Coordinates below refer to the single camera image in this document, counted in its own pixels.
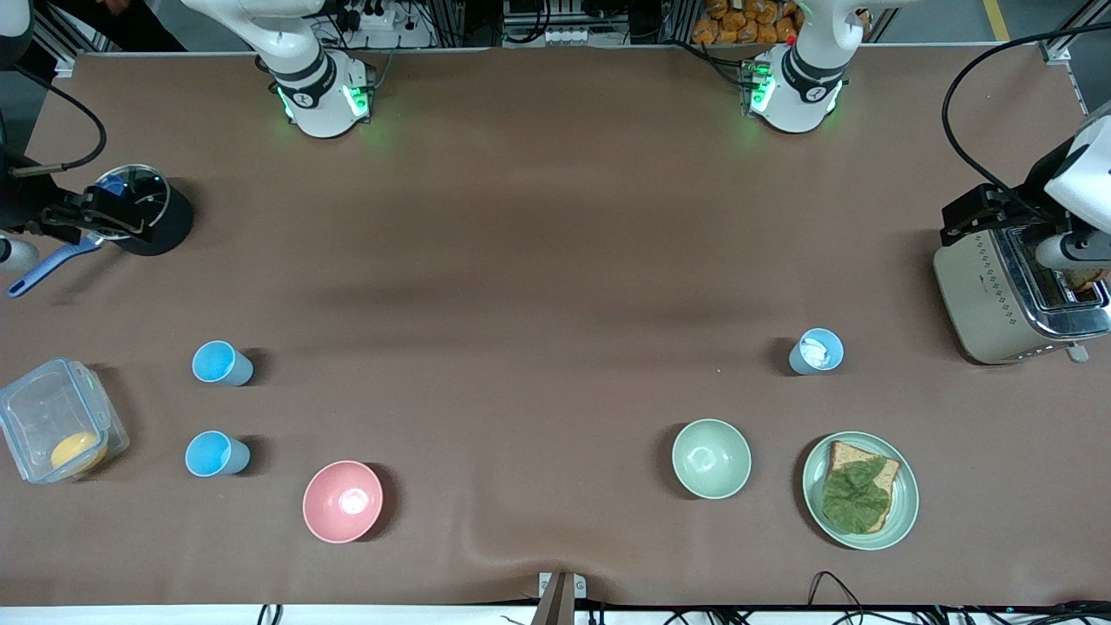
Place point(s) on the blue cup with white paper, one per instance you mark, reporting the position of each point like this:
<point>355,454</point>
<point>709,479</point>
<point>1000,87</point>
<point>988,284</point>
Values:
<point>835,351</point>

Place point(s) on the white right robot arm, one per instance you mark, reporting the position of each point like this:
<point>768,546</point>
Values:
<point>317,95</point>

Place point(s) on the light green plate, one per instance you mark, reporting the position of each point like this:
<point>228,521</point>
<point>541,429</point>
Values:
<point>905,512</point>

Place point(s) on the white crumpled paper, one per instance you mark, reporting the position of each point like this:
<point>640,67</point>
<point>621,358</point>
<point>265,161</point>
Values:
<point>814,351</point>

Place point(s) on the glass pot lid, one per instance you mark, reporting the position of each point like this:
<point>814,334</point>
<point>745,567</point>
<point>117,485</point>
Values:
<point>149,187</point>

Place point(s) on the brown toast slice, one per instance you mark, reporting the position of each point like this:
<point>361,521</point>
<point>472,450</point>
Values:
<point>1089,279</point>

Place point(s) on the blue plastic cup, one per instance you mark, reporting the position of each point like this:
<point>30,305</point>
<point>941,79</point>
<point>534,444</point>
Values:
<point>221,362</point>
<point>215,454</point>

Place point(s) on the orange round fruit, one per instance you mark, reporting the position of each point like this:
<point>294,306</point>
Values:
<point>74,450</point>

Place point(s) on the beige chrome toaster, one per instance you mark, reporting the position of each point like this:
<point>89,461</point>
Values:
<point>981,295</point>

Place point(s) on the white power strip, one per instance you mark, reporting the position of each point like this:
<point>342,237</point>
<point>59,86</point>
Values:
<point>378,16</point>

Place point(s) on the light green bowl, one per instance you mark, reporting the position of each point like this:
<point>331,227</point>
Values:
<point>711,458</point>

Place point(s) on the aluminium frame profile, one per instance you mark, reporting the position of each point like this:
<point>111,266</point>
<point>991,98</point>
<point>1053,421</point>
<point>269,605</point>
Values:
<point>1063,43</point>

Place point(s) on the green lettuce leaf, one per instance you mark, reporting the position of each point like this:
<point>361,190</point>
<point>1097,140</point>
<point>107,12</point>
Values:
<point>855,495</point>

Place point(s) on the pink bowl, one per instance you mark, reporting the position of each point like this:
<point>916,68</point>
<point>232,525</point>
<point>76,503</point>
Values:
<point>343,501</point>

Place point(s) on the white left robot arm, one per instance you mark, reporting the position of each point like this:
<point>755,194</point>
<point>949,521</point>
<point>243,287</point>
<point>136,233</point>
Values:
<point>803,87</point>

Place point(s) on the bread slice under lettuce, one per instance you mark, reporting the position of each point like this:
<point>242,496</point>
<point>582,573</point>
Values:
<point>846,453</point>

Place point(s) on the clear plastic food container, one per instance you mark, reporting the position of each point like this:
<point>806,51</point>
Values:
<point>35,408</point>

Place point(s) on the bag of bread buns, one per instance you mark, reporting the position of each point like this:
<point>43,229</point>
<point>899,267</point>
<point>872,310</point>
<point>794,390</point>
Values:
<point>746,22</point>

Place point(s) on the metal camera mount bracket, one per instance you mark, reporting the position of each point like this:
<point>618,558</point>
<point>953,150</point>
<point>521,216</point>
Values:
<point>560,599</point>

